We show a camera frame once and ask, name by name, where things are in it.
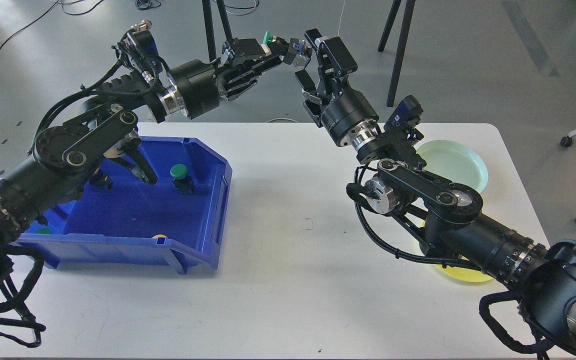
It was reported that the black stand leg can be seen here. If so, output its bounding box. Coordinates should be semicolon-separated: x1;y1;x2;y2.
201;0;236;63
377;0;416;108

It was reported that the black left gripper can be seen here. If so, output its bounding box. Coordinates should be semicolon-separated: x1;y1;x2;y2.
166;38;301;120

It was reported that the black floor cable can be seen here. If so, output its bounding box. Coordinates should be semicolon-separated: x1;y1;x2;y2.
0;0;104;83

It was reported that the light green plate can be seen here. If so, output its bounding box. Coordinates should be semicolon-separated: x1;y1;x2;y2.
417;139;489;193

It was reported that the black stand leg left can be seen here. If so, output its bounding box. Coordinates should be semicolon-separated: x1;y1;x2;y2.
201;0;236;63

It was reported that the black stand leg right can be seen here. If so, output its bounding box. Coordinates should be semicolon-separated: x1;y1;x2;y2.
377;0;416;108

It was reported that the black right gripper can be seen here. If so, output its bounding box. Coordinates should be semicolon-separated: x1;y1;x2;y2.
295;28;378;148

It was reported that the green button front corner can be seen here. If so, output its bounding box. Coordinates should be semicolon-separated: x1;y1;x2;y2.
33;227;52;235

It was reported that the green push button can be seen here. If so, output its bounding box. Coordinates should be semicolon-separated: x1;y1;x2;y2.
262;30;314;68
169;163;195;196

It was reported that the yellow plate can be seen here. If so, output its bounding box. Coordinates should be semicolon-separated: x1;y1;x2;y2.
419;220;494;284

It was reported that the yellow push button back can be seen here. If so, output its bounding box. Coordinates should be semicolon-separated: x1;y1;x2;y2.
87;168;114;192

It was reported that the blue plastic bin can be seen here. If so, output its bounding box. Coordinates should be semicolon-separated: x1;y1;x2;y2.
16;136;233;274

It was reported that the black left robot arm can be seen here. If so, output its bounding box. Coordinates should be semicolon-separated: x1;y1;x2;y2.
0;20;313;348

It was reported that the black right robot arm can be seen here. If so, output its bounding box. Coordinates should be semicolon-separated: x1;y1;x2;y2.
286;29;576;360

